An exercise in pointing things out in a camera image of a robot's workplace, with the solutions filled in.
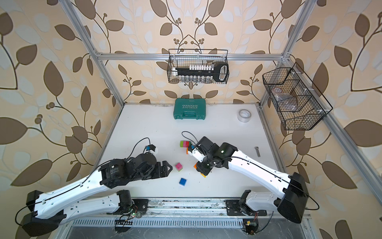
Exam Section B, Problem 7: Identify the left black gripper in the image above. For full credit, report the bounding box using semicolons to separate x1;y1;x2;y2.
130;161;175;183

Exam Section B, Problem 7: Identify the blue lego brick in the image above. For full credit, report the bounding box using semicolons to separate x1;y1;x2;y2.
179;178;187;186

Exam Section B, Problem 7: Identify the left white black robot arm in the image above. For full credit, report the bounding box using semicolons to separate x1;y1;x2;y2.
17;152;173;237

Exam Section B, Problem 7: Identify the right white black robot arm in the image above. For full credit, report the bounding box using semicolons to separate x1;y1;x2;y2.
186;136;320;224

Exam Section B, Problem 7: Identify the silver bolt on table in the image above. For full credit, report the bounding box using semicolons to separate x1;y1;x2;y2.
254;146;261;158

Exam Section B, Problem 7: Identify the clear tape roll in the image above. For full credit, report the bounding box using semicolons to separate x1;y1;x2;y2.
237;109;252;123

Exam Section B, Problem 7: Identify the green plastic tool case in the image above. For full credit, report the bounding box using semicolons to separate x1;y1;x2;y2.
173;98;207;120

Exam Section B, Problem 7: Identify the black white tool in basket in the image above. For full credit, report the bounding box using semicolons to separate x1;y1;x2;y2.
171;62;229;84

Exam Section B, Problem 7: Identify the plastic bag in basket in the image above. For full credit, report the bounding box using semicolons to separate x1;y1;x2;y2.
272;88;298;112

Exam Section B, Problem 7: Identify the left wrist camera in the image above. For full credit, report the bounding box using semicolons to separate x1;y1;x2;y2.
144;144;158;155

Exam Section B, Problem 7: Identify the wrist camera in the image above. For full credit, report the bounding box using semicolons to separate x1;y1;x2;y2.
144;144;158;155
188;144;206;162

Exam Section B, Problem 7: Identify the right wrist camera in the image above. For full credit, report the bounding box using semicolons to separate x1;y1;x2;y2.
188;144;206;162

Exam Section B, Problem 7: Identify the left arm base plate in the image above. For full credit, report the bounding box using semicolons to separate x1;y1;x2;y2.
116;199;149;216

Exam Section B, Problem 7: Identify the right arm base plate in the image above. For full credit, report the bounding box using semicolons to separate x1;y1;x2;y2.
225;200;267;217

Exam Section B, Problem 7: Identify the black wire basket back wall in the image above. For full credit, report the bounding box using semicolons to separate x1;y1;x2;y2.
167;48;229;85

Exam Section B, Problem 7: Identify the black wire basket wall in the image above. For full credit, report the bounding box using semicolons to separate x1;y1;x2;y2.
262;63;333;130
167;48;229;85

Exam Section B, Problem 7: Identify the black wire basket right wall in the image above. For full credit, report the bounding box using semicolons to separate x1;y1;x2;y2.
262;63;333;130

